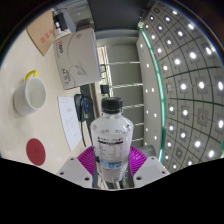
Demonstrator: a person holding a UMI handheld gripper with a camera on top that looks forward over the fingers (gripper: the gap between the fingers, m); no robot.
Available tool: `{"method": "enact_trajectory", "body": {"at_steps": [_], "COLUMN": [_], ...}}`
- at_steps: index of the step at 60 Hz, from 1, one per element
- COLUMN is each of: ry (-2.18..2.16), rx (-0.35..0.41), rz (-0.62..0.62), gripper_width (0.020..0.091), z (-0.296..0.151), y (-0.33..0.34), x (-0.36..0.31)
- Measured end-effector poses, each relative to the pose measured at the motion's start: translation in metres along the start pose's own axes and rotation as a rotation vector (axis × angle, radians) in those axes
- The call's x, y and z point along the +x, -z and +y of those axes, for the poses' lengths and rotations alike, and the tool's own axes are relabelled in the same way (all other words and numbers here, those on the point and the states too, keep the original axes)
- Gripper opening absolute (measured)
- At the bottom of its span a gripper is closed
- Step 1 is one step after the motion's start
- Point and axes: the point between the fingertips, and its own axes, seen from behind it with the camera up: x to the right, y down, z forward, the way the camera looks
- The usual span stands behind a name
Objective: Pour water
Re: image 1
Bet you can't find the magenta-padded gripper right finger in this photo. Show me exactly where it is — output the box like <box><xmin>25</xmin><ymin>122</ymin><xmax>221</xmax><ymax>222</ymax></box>
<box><xmin>123</xmin><ymin>144</ymin><xmax>171</xmax><ymax>189</ymax></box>

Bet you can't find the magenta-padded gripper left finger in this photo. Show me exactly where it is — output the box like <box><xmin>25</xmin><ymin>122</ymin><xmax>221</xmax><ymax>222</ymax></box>
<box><xmin>56</xmin><ymin>145</ymin><xmax>101</xmax><ymax>188</ymax></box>

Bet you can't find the clear plastic bottle black cap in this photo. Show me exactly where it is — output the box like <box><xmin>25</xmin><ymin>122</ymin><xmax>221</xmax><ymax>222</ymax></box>
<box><xmin>90</xmin><ymin>96</ymin><xmax>135</xmax><ymax>184</ymax></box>

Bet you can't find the flat round red coaster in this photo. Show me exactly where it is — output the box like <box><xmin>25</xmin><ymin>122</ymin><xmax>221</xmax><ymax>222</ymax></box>
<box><xmin>25</xmin><ymin>137</ymin><xmax>47</xmax><ymax>167</ymax></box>

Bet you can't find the white printed paper sheet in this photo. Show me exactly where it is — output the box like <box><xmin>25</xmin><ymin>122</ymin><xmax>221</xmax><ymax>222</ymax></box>
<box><xmin>57</xmin><ymin>95</ymin><xmax>83</xmax><ymax>153</ymax></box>

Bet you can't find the black pouch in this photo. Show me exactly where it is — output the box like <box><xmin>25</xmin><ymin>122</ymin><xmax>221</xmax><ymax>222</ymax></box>
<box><xmin>73</xmin><ymin>93</ymin><xmax>91</xmax><ymax>123</ymax></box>

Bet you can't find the large white cardboard box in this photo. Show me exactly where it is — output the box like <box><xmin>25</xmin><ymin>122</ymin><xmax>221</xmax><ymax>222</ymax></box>
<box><xmin>52</xmin><ymin>27</ymin><xmax>102</xmax><ymax>91</ymax></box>

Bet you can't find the group of ceiling lights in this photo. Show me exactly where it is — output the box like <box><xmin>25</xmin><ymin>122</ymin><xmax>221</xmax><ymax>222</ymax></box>
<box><xmin>143</xmin><ymin>2</ymin><xmax>224</xmax><ymax>171</ymax></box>

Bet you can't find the brown paper envelope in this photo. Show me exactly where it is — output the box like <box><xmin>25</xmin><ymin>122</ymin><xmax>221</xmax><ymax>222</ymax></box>
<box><xmin>26</xmin><ymin>9</ymin><xmax>57</xmax><ymax>57</ymax></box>

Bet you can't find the black power adapter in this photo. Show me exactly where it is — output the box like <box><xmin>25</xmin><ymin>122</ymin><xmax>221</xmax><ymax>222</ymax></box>
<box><xmin>52</xmin><ymin>9</ymin><xmax>77</xmax><ymax>35</ymax></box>

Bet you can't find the white mug yellow handle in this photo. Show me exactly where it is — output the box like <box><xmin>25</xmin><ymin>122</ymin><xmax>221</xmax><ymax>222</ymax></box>
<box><xmin>12</xmin><ymin>69</ymin><xmax>48</xmax><ymax>117</ymax></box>

